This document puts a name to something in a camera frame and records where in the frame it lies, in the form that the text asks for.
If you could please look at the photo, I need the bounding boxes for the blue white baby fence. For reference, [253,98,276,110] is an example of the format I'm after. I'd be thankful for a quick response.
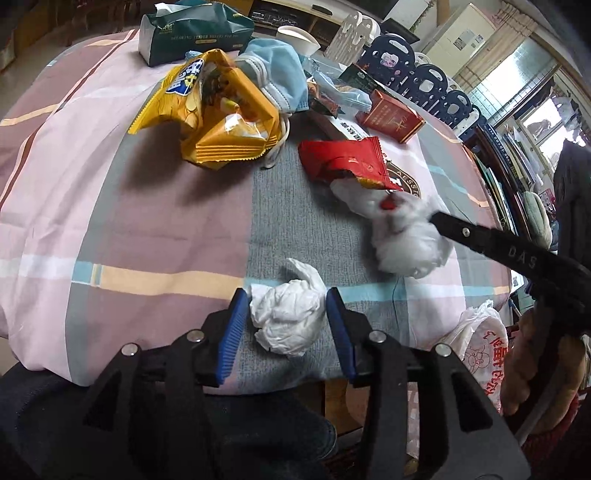
[325,11,488,137]

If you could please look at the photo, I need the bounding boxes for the dark green sachet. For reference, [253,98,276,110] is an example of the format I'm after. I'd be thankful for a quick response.
[339,64,388,95]

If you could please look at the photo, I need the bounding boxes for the white air conditioner tower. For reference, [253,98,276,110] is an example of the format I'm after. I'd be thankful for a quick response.
[420,3,496,77]

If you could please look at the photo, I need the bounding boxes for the red cigarette box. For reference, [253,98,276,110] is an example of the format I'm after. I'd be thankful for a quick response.
[356,90,425,144]

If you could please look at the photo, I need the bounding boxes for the grey green cushion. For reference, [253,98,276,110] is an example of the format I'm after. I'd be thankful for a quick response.
[523,191,552,250]

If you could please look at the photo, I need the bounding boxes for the white blue paper cup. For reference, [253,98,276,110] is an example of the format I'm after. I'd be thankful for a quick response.
[276,26,321,57]

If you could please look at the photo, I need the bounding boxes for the person's dark trouser leg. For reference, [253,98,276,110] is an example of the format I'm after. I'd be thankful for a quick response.
[1,364,337,479]

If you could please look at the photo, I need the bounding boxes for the yellow snack bag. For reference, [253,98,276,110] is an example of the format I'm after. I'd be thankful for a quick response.
[128,49,288,170]

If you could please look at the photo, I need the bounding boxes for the clear blue candy wrapper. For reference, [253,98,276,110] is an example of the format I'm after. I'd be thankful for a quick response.
[303,57,372,114]

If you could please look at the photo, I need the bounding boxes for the stack of books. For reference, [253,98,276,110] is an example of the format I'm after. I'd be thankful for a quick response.
[461,123,543,239]

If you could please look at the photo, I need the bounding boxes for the white tissue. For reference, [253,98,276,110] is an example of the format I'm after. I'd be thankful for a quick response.
[249,258,328,357]

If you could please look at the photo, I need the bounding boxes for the person's right hand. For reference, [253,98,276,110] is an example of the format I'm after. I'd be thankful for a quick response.
[501,302,587,434]

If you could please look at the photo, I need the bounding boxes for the ointment carton box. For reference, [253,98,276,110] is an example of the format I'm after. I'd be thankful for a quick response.
[308,110,370,141]

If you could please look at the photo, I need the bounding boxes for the plaid tablecloth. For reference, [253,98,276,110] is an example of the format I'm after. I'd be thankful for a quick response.
[1,31,511,385]

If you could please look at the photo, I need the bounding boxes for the green wafer snack bag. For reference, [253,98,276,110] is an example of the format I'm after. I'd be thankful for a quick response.
[307,77,342,118]

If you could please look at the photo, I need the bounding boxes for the white plastic bag wad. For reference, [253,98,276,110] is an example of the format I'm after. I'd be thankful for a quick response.
[329,179,452,279]

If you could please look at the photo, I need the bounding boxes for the beige curtain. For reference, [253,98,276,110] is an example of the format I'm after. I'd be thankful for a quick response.
[455,1,538,90]

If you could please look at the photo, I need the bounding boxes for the green tissue pack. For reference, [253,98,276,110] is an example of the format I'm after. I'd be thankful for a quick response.
[138,1,254,67]

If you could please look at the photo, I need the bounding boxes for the red snack wrapper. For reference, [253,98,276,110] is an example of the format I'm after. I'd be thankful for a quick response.
[297,136,403,191]

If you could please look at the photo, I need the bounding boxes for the white mesh trash basket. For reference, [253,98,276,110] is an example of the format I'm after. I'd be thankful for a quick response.
[406,299,510,458]

